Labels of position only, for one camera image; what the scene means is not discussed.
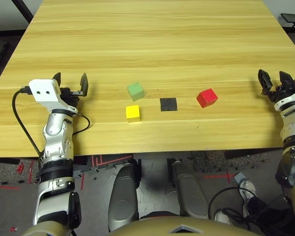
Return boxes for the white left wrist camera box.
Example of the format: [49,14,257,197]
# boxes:
[29,78,78,114]

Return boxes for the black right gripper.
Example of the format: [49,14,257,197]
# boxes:
[257,69,295,103]

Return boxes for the black mat with red lines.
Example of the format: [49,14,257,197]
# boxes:
[90,153,134,168]

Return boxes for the black diagonal metal leg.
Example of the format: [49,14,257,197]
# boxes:
[11,0,34,25]

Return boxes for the yellow wooden block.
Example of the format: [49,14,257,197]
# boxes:
[125,104,141,123]

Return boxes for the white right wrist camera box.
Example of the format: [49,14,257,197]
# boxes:
[274,92,295,113]

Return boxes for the small grey floor box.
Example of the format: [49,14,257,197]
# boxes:
[234,172,248,184]

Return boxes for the gold robot torso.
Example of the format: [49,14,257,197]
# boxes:
[22,215,261,236]

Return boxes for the dark speckled floor mat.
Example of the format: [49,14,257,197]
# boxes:
[191,149,284,173]

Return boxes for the black folding stand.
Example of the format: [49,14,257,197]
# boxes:
[280,12,295,29]

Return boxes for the silver left robot thigh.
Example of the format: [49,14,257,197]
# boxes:
[107,163,140,233]

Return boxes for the black trouser leg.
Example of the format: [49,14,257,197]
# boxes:
[244,196,295,236]

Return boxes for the green wooden block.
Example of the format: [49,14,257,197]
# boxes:
[127,82,145,102]

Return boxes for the black square pad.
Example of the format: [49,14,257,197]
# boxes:
[159,97,178,112]

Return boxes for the white sneaker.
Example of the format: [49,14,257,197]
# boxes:
[238,179,258,217]
[214,208,235,226]

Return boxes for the red wooden block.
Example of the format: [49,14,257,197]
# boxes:
[196,88,218,109]

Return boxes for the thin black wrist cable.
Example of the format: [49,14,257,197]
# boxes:
[72,112,91,135]

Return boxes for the silver robot thigh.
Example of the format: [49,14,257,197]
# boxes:
[171,159,210,220]
[107,163,140,233]

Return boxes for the black floor cable tangle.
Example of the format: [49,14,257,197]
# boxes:
[207,186,287,236]

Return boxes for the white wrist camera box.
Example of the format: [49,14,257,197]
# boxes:
[274,92,295,113]
[29,78,78,114]

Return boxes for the silver right robot thigh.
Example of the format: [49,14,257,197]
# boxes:
[171,159,210,220]

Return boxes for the thick black camera cable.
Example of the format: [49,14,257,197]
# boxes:
[12,86,45,160]

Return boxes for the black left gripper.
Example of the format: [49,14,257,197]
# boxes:
[52,72,89,109]

